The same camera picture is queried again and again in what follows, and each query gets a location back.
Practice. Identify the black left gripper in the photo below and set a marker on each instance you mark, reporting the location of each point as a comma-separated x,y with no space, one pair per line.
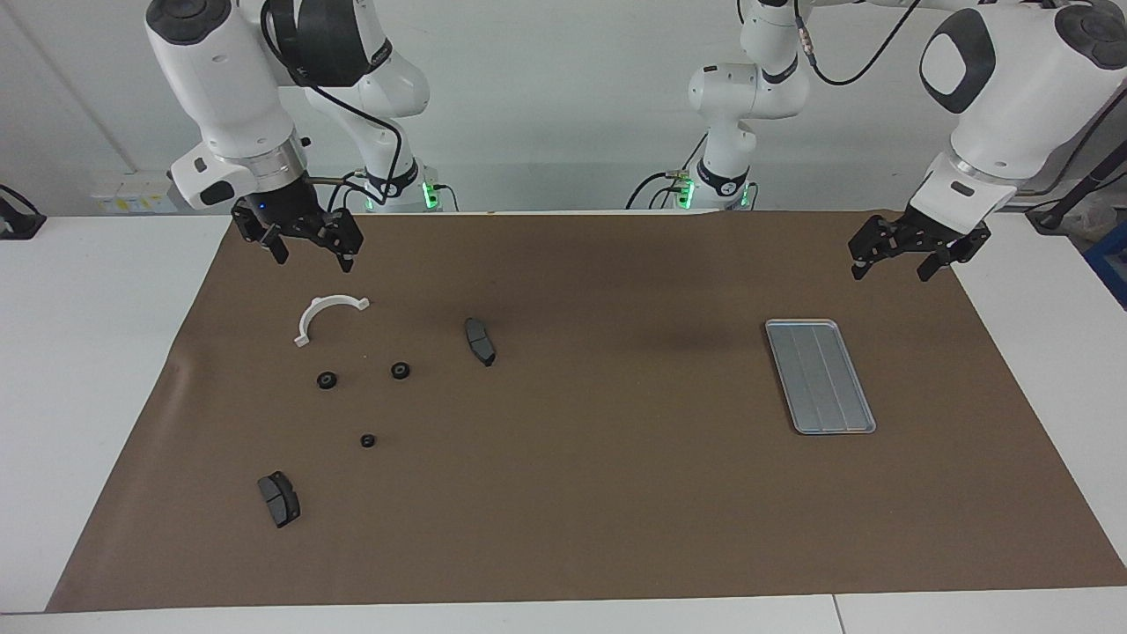
916,236

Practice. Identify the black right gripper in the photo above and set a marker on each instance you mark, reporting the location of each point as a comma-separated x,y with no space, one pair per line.
290,216

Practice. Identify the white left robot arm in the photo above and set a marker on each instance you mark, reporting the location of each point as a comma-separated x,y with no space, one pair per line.
1012,114

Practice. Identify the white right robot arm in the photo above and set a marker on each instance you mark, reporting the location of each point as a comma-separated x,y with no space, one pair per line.
229,79

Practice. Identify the silver metal tray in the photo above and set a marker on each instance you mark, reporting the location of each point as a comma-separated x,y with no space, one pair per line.
821,377

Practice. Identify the dark grey brake pad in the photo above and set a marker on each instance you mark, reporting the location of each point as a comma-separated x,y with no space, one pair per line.
279,500
480,342

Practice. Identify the black stand leg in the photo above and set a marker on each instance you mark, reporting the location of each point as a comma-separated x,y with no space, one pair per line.
1087,185

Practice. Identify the blue box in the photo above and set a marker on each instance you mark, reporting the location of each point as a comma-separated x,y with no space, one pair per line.
1111,264

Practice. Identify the black clamp base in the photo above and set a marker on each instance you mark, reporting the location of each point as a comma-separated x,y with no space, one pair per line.
18,220

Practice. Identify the brown table mat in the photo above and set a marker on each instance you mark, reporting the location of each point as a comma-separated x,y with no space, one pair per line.
599,475

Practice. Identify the white curved plastic bracket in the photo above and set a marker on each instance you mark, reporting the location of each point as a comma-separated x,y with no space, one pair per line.
311,315

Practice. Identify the white wall socket box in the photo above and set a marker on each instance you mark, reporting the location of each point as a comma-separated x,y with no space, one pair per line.
132,192

